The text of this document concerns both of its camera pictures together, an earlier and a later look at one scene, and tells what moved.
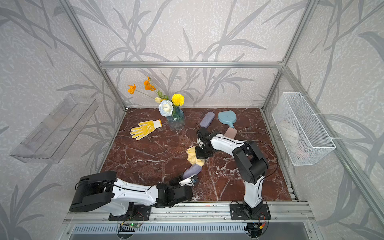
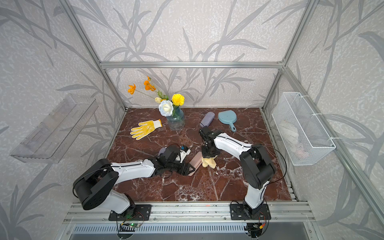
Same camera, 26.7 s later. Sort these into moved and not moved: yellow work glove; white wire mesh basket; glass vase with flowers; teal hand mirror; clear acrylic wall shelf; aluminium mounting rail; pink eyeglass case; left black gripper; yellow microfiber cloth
Moved: left black gripper; pink eyeglass case; yellow microfiber cloth
Not moved: white wire mesh basket; teal hand mirror; glass vase with flowers; yellow work glove; aluminium mounting rail; clear acrylic wall shelf
